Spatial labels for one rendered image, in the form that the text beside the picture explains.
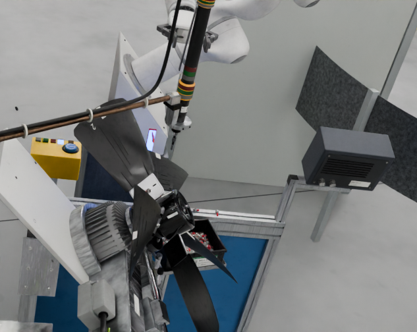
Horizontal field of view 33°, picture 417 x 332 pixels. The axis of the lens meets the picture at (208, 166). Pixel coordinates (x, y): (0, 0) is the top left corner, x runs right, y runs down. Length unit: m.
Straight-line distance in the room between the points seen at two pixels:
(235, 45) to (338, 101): 1.36
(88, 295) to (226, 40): 1.13
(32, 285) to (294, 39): 2.33
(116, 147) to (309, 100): 2.21
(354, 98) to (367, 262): 0.95
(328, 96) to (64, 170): 1.87
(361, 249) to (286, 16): 1.37
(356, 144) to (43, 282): 1.14
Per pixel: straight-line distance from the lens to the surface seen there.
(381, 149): 2.52
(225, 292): 2.85
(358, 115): 3.66
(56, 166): 2.36
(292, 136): 4.20
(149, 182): 1.94
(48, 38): 5.54
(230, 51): 2.52
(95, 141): 1.88
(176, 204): 1.90
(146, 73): 2.58
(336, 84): 3.80
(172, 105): 1.83
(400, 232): 4.43
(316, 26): 3.89
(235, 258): 2.73
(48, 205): 1.89
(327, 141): 2.44
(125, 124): 1.94
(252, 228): 2.62
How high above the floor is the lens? 2.40
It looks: 33 degrees down
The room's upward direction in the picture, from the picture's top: 15 degrees clockwise
